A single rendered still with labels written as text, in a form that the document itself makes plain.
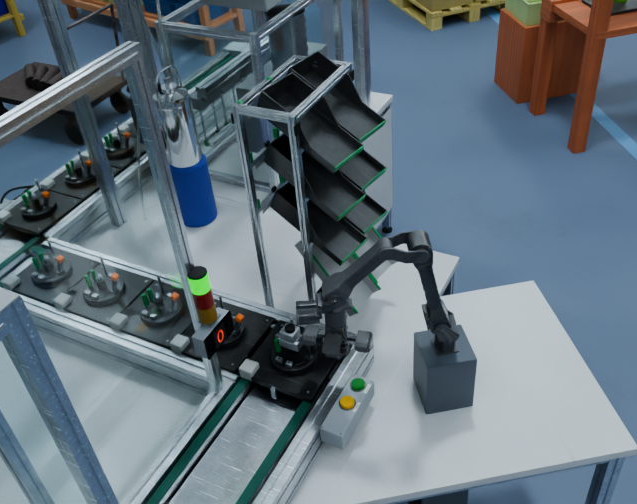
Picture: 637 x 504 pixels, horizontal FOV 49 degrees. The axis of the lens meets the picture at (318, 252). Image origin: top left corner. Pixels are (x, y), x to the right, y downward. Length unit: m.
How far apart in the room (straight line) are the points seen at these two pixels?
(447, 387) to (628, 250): 2.31
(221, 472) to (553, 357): 1.05
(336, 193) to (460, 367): 0.59
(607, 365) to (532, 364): 1.27
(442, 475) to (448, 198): 2.66
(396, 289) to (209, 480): 0.94
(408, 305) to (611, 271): 1.81
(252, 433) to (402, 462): 0.42
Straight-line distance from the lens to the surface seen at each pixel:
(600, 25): 4.54
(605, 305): 3.76
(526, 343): 2.29
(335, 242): 2.07
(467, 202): 4.34
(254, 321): 2.20
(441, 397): 2.02
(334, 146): 1.90
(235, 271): 2.57
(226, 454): 1.97
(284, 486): 1.84
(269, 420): 2.01
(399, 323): 2.31
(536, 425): 2.08
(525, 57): 5.32
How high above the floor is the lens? 2.50
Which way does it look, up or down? 39 degrees down
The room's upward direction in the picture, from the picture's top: 6 degrees counter-clockwise
